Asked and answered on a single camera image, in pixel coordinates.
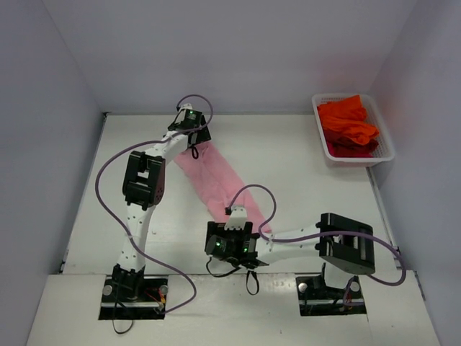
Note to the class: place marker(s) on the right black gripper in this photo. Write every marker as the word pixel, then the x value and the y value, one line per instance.
pixel 210 235

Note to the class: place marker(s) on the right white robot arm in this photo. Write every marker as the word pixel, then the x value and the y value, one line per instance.
pixel 342 242

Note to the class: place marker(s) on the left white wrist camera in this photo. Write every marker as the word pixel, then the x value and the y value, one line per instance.
pixel 186 106

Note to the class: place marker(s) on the dark red t shirt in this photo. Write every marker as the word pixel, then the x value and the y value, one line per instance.
pixel 352 151

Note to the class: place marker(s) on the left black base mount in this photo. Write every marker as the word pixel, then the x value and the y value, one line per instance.
pixel 149 304

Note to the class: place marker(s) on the orange t shirt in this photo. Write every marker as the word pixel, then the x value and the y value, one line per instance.
pixel 346 120

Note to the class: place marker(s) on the white plastic basket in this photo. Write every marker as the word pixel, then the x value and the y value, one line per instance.
pixel 385 150

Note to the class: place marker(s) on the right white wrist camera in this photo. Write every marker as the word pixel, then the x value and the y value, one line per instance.
pixel 237 218

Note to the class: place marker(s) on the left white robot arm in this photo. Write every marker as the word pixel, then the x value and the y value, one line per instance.
pixel 144 186

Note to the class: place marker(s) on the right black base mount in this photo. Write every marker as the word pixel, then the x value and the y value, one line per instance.
pixel 315 298

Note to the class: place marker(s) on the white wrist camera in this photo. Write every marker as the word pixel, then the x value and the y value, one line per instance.
pixel 186 106
pixel 237 218

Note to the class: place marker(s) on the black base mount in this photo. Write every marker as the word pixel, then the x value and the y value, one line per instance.
pixel 315 298
pixel 149 304

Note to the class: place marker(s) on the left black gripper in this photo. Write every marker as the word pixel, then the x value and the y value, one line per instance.
pixel 203 131

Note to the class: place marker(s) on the pink t shirt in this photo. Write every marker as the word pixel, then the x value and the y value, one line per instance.
pixel 218 186

